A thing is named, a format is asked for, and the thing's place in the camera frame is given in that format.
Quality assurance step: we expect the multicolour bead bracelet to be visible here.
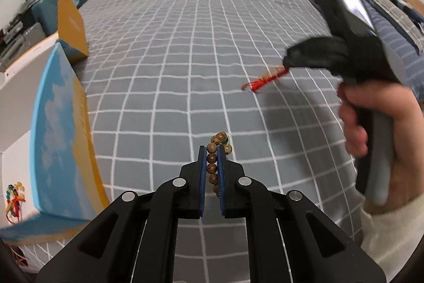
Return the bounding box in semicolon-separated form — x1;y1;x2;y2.
4;182;26;214

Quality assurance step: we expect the brown wooden bead bracelet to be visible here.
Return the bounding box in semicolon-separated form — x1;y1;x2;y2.
205;130;234;201

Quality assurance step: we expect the white sleeve forearm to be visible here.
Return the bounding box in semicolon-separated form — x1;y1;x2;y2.
361;195;423;282

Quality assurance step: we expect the right hand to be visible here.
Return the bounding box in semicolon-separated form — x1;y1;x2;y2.
338;81;423;214

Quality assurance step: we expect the blue yellow cardboard box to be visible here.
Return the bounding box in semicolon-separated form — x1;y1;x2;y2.
1;0;109;246

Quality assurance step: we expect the grey checked bed sheet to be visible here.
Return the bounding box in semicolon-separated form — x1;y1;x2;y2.
21;0;364;282

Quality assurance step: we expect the grey hard case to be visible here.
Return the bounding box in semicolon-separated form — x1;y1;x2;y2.
1;22;46;72

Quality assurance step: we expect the teal suitcase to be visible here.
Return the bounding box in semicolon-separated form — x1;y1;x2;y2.
29;0;88;37

